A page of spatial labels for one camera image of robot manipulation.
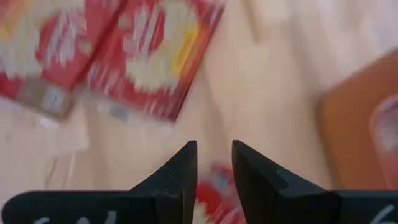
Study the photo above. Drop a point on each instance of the red popcorn bag clear wrap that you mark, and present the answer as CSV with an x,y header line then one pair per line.
x,y
217,193
62,46
387,140
155,62

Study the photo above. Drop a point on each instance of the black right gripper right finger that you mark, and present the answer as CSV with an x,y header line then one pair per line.
x,y
295,202

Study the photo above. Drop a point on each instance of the orange plastic basket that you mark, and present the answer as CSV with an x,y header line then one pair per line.
x,y
345,140

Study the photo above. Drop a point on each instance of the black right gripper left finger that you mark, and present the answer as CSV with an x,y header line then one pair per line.
x,y
140,205

